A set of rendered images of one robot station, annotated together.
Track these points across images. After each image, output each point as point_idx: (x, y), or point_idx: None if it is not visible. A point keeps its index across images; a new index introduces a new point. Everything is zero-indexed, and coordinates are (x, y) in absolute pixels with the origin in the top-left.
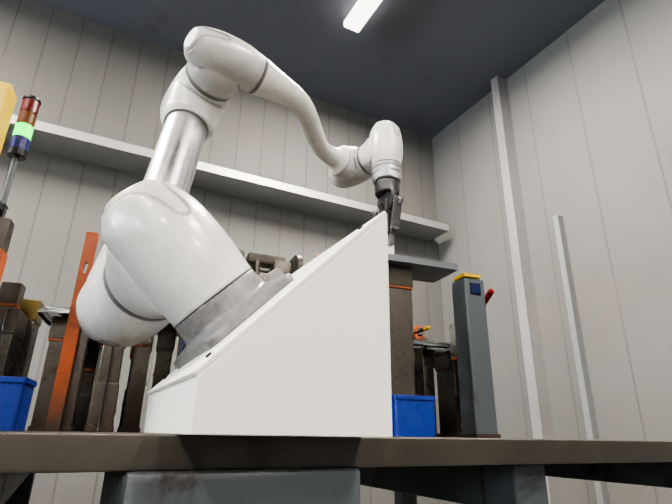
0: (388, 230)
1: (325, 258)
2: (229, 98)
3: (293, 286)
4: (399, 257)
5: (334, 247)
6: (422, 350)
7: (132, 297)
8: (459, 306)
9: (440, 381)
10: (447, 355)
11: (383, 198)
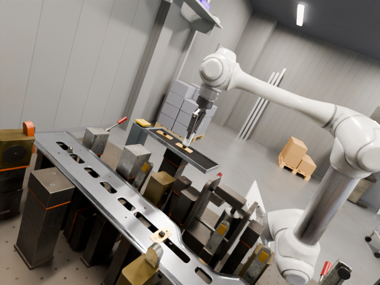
0: (195, 131)
1: (260, 199)
2: (334, 134)
3: (264, 209)
4: (189, 146)
5: (255, 192)
6: (77, 157)
7: None
8: (141, 141)
9: (46, 165)
10: (64, 147)
11: (203, 109)
